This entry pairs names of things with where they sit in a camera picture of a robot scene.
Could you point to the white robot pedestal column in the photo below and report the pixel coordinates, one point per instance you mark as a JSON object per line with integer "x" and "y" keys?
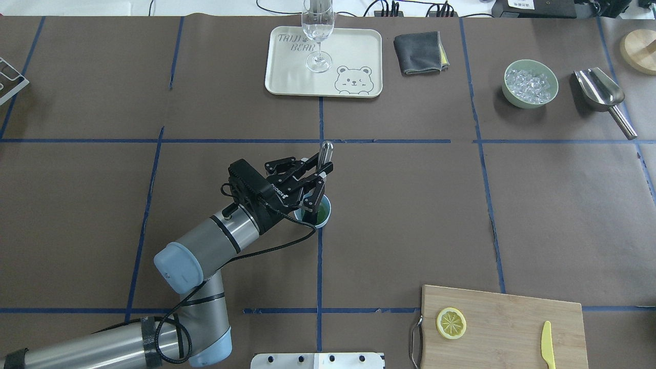
{"x": 319, "y": 360}

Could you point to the green bowl of ice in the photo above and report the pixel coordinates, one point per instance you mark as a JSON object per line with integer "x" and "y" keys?
{"x": 529, "y": 84}

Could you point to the yellow lemon slice on board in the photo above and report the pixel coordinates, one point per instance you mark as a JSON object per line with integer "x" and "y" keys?
{"x": 451, "y": 323}

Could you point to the light blue plastic cup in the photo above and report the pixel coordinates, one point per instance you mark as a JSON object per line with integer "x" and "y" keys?
{"x": 299, "y": 214}

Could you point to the grey folded cloth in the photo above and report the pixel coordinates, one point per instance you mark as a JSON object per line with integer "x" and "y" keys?
{"x": 421, "y": 53}

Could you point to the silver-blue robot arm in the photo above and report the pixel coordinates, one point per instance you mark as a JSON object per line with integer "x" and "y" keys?
{"x": 195, "y": 329}

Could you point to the wooden cup tree stand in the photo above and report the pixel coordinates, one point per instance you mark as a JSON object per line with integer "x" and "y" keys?
{"x": 638, "y": 50}

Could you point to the cream bear serving tray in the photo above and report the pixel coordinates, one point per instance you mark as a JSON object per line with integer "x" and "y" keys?
{"x": 350, "y": 64}

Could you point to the white wire cup rack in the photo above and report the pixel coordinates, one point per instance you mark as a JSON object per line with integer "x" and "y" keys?
{"x": 12, "y": 81}

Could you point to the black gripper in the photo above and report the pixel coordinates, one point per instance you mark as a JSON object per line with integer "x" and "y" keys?
{"x": 273, "y": 205}

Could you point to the steel ice scoop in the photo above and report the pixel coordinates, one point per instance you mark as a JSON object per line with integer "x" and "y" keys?
{"x": 603, "y": 94}

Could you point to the yellow plastic knife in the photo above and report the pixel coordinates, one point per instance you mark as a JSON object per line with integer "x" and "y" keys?
{"x": 547, "y": 350}

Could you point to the steel muddler with black tip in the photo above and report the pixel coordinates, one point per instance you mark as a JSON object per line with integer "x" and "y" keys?
{"x": 324, "y": 155}

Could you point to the bamboo cutting board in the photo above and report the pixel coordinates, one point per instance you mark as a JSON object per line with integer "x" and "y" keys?
{"x": 503, "y": 331}

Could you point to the clear wine glass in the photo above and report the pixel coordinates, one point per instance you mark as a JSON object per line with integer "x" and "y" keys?
{"x": 318, "y": 21}

